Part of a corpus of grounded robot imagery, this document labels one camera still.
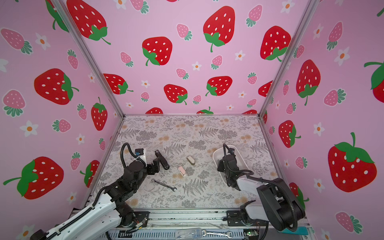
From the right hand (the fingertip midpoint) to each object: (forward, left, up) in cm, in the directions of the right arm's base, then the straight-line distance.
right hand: (220, 160), depth 92 cm
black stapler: (-6, +36, +3) cm, 36 cm away
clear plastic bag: (-40, +14, -1) cm, 42 cm away
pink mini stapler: (-10, +23, 0) cm, 25 cm away
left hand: (-10, +38, +13) cm, 41 cm away
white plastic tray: (+4, +2, 0) cm, 5 cm away
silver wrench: (-37, -5, -4) cm, 38 cm away
